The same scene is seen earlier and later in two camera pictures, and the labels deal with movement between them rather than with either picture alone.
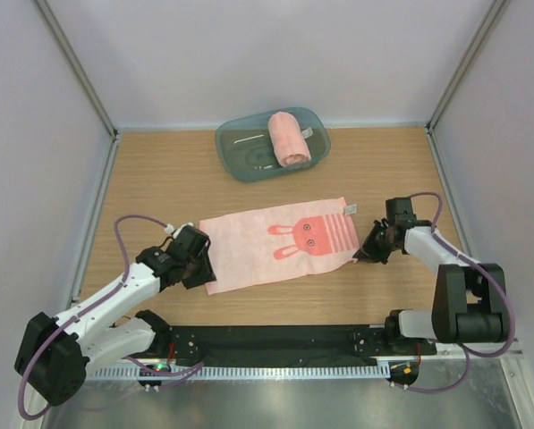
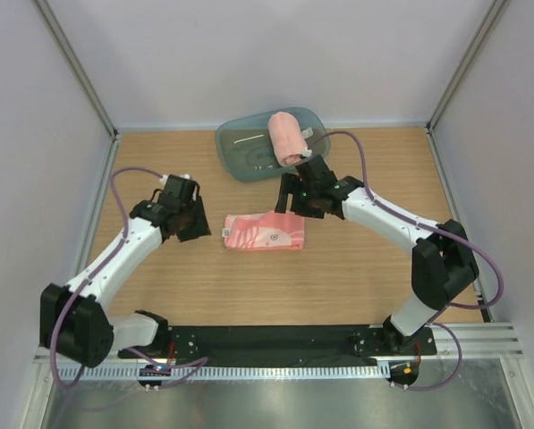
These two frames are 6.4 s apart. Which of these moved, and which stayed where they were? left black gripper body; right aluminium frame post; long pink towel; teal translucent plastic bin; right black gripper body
Moved: right black gripper body; left black gripper body
Stayed: right aluminium frame post; long pink towel; teal translucent plastic bin
